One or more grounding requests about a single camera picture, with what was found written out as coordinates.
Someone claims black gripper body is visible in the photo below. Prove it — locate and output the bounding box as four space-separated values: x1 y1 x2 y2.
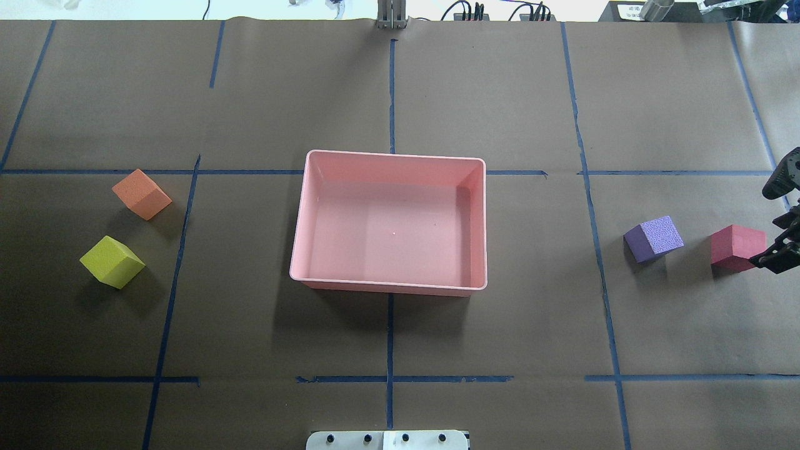
772 201 799 253

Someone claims pink foam block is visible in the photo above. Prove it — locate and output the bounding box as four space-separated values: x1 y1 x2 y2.
709 224 768 273

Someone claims purple foam block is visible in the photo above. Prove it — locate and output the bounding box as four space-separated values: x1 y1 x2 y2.
623 216 684 263

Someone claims yellow foam block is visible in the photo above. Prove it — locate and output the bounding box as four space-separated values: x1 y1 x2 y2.
78 236 146 289

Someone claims pink plastic bin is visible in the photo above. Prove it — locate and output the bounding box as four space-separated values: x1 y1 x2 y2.
289 150 489 297

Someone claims orange foam block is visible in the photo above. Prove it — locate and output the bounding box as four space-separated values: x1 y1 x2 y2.
112 169 172 221

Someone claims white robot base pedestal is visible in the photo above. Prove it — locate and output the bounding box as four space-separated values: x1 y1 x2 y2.
305 429 471 449

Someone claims aluminium frame post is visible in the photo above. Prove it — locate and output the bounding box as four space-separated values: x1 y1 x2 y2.
376 0 408 29

